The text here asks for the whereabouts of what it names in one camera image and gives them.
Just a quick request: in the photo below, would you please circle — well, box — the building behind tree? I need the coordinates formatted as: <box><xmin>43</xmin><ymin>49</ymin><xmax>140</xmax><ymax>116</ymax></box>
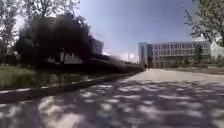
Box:
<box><xmin>88</xmin><ymin>37</ymin><xmax>105</xmax><ymax>56</ymax></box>

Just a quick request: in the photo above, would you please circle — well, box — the grey office building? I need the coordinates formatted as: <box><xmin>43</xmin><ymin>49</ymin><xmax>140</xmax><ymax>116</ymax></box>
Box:
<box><xmin>138</xmin><ymin>40</ymin><xmax>212</xmax><ymax>69</ymax></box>

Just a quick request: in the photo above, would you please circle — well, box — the leafy tree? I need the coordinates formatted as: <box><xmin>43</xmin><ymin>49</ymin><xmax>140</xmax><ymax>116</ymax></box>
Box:
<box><xmin>182</xmin><ymin>0</ymin><xmax>224</xmax><ymax>48</ymax></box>

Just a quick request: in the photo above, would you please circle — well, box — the pale stone kerb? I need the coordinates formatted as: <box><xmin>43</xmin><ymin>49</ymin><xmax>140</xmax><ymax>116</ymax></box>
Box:
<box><xmin>0</xmin><ymin>71</ymin><xmax>141</xmax><ymax>104</ymax></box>

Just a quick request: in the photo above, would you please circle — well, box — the dark low hedge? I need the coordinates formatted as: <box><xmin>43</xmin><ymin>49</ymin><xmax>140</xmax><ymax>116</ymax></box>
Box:
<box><xmin>63</xmin><ymin>55</ymin><xmax>144</xmax><ymax>75</ymax></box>

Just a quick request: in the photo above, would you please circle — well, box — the large dark tree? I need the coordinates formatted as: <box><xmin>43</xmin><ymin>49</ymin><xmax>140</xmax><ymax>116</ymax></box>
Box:
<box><xmin>14</xmin><ymin>12</ymin><xmax>98</xmax><ymax>68</ymax></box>

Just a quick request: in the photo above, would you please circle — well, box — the grey paved path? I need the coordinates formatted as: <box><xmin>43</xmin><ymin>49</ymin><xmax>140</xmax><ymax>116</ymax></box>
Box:
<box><xmin>0</xmin><ymin>68</ymin><xmax>224</xmax><ymax>128</ymax></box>

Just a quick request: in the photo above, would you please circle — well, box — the green grass verge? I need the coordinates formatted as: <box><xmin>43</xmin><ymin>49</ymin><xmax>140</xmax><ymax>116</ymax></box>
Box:
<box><xmin>0</xmin><ymin>64</ymin><xmax>111</xmax><ymax>91</ymax></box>

